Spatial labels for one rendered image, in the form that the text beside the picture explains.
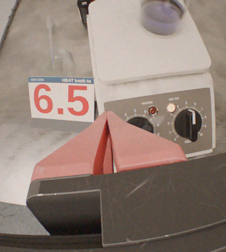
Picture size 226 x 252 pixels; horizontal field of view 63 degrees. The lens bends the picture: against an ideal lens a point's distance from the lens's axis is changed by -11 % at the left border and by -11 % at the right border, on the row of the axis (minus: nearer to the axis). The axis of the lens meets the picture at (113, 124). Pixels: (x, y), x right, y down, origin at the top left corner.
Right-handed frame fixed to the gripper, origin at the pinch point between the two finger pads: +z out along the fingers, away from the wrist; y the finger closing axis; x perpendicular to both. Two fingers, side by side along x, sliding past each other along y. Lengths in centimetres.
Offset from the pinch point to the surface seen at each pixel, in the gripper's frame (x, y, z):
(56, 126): 7.5, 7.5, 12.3
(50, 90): 2.9, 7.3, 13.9
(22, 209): 78, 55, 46
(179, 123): 5.6, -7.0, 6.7
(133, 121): 4.8, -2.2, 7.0
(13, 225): 84, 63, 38
